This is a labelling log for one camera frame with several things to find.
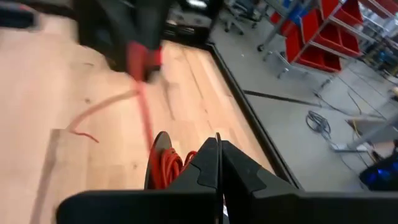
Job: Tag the blue storage bin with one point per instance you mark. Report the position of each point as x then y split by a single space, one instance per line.
293 9

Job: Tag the red bin rack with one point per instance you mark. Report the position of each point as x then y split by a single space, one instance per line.
351 29

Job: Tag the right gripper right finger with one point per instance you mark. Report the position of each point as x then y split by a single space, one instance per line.
280 208

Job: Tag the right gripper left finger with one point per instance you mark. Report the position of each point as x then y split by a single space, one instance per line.
149 208

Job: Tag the black office chair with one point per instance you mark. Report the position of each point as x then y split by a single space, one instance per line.
239 15

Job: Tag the red storage bin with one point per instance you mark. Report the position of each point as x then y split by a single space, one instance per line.
317 60
345 12
297 37
339 39

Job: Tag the white bagged bin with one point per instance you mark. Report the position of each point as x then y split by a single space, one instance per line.
196 3

